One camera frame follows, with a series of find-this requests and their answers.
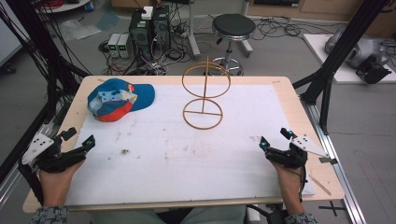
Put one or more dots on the small white box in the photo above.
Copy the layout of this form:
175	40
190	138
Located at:
147	12

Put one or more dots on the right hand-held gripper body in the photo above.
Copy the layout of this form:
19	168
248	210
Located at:
289	157

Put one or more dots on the black metal frame post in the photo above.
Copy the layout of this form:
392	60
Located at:
339	53
34	40

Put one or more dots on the grey power supply unit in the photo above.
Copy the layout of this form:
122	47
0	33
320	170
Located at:
113	45
124	46

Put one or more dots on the white floor platform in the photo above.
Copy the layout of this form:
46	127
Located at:
320	53

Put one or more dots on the black round stool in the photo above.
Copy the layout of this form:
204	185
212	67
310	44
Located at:
233	25

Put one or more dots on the person's legs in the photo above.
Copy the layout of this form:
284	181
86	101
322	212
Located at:
130	217

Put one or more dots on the aluminium rail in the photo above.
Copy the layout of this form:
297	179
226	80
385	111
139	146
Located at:
18	174
339	174

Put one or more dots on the black device on platform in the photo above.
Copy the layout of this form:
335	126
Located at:
372	72

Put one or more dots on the thin wooden stick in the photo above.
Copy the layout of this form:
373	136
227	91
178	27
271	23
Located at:
320	185

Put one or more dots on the black computer tower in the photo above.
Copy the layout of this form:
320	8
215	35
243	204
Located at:
161	28
141	34

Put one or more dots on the person's left hand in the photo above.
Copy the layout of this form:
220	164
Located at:
54	186

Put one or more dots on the blue and orange cap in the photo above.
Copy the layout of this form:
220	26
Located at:
141	93

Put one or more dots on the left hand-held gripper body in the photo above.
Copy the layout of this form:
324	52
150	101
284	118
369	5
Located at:
56	160

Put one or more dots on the white table mat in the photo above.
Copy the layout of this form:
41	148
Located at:
186	161

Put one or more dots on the grey desk leg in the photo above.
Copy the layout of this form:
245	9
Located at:
193	37

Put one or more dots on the person's right hand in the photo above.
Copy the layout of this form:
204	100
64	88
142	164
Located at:
291	186

